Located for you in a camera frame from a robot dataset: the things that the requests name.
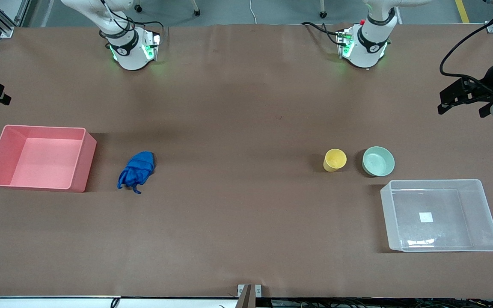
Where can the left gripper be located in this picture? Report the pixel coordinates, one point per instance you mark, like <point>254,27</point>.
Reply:
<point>484,91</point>

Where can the mint green bowl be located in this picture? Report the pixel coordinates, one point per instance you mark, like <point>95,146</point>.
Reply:
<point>378,161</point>

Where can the yellow cup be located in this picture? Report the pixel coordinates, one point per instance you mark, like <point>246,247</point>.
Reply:
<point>335,159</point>

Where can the blue cloth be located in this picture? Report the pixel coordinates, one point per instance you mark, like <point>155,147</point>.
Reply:
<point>139,167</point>

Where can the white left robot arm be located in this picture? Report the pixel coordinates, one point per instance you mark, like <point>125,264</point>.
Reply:
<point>366,51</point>

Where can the clear plastic box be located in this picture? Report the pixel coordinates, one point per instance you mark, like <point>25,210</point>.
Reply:
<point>482,222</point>

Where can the pink plastic bin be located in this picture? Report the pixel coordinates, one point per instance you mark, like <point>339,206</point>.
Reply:
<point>79,171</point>

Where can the white table edge board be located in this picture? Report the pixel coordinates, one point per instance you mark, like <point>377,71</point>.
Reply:
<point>58,303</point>

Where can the brown table cover sheet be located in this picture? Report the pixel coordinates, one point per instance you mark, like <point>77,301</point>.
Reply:
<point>246,128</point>

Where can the metal table edge bracket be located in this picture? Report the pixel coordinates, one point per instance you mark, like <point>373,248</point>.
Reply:
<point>248,295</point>

